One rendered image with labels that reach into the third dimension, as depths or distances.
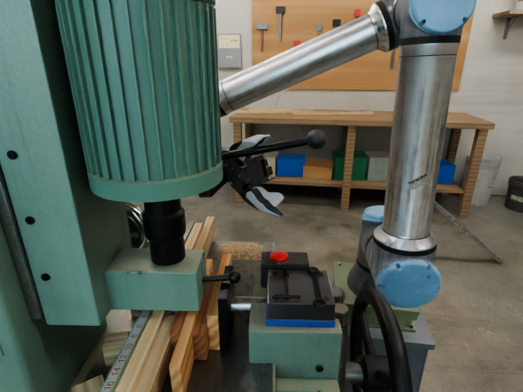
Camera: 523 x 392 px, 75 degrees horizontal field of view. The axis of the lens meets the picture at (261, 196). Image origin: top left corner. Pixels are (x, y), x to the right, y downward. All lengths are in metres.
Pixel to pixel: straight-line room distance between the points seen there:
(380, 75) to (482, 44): 0.91
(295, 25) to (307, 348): 3.37
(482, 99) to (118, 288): 3.79
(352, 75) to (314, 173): 1.04
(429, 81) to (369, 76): 2.92
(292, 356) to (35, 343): 0.37
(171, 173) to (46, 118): 0.15
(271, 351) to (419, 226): 0.49
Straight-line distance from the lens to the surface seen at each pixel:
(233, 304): 0.57
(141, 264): 0.55
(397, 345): 0.57
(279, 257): 0.56
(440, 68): 0.80
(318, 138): 0.59
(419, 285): 0.92
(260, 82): 0.91
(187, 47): 0.41
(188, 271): 0.52
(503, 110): 4.12
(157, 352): 0.55
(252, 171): 0.69
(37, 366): 0.64
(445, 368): 1.96
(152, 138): 0.40
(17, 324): 0.59
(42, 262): 0.54
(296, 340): 0.54
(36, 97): 0.46
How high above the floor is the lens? 1.32
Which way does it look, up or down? 21 degrees down
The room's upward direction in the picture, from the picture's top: straight up
